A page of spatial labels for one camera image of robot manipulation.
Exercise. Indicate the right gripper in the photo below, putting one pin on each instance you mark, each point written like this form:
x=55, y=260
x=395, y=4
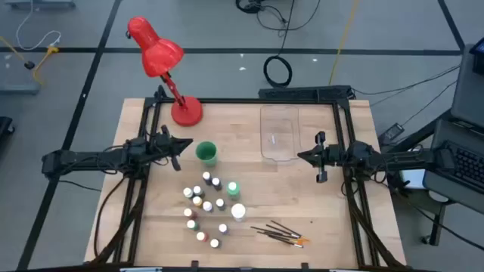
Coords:
x=331, y=155

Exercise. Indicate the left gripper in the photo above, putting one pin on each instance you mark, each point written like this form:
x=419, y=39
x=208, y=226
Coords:
x=162, y=145

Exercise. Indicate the green plastic cup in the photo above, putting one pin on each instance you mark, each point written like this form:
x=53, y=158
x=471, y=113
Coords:
x=206, y=153

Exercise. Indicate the small dark blue paint bottle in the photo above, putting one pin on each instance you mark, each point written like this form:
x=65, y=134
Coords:
x=206, y=176

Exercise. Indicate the small white paint bottle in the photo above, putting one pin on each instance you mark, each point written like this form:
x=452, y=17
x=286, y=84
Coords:
x=188, y=192
x=207, y=205

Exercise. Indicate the clear plastic bin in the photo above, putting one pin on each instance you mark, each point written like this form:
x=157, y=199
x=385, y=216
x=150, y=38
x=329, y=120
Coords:
x=287, y=113

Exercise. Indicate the small black paint bottle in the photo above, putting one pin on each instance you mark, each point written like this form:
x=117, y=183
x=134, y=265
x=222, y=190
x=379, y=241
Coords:
x=216, y=182

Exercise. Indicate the small yellow paint bottle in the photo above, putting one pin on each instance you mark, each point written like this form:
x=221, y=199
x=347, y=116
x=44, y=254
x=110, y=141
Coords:
x=197, y=200

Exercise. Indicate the large green paint bottle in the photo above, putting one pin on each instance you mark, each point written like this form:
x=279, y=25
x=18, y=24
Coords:
x=233, y=189

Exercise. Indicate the small dark green paint bottle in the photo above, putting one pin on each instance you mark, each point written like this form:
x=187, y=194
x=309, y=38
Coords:
x=220, y=203

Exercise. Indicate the large white paint bottle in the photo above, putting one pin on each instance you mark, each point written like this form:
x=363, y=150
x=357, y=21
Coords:
x=238, y=211

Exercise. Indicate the small purple paint bottle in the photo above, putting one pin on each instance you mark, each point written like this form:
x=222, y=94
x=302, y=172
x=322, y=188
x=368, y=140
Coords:
x=223, y=227

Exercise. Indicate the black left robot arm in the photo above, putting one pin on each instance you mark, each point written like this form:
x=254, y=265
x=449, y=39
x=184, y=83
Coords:
x=87, y=158

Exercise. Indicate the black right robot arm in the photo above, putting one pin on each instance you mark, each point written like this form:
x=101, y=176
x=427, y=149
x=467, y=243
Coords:
x=397, y=160

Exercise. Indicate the black power strip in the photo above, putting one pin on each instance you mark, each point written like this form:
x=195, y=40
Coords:
x=306, y=92

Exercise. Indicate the black power adapter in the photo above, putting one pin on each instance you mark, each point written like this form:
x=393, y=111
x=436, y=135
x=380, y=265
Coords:
x=392, y=132

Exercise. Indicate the red desk lamp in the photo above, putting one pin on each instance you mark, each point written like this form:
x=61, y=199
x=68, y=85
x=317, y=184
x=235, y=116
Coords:
x=159, y=56

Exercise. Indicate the white cardboard box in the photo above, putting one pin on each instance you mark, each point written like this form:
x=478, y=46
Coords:
x=414, y=179

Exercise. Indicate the white round object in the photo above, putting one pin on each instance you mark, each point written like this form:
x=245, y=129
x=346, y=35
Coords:
x=438, y=197

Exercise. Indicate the grey cart shelf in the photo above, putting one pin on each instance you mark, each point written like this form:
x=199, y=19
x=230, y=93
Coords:
x=450, y=192

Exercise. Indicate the black keyboard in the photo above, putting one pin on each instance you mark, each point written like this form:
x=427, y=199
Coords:
x=467, y=168

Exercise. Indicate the grey cart base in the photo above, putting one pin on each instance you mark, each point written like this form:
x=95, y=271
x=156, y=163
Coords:
x=19, y=88
x=41, y=4

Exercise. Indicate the black caster base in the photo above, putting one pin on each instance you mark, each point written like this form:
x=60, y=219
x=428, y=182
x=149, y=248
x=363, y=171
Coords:
x=4, y=126

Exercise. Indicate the dark monitor screen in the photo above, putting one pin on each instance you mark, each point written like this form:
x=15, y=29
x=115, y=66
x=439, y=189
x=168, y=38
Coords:
x=479, y=56

